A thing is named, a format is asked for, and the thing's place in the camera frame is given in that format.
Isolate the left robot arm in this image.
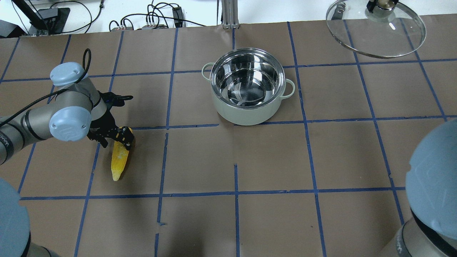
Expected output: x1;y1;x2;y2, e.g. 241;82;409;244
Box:
0;49;135;257

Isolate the glass pot lid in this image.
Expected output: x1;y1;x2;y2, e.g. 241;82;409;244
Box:
325;0;427;60

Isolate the pale green steel pot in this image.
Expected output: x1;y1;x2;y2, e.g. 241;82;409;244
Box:
201;47;296;126

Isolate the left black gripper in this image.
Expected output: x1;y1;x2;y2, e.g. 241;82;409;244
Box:
87;91;133;150

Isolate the yellow corn cob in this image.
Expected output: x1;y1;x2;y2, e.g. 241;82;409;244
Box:
111;126;135;182

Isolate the aluminium frame post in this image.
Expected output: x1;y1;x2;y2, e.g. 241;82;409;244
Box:
221;0;240;29

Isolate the black power adapter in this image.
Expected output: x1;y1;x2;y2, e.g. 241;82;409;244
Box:
172;6;184;28

